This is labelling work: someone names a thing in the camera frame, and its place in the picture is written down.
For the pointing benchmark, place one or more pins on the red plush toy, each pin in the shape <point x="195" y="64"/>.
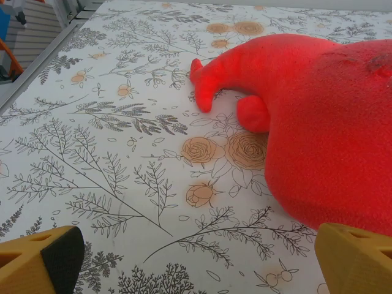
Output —
<point x="321" y="122"/>

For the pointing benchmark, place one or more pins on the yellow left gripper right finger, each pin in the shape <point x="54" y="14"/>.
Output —
<point x="355" y="263"/>

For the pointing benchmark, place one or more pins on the aluminium frame rail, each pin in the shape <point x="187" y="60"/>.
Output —
<point x="33" y="36"/>

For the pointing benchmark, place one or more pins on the floral print tablecloth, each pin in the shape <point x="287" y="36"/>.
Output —
<point x="122" y="183"/>

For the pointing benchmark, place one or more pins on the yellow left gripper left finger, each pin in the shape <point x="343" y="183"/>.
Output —
<point x="21" y="269"/>

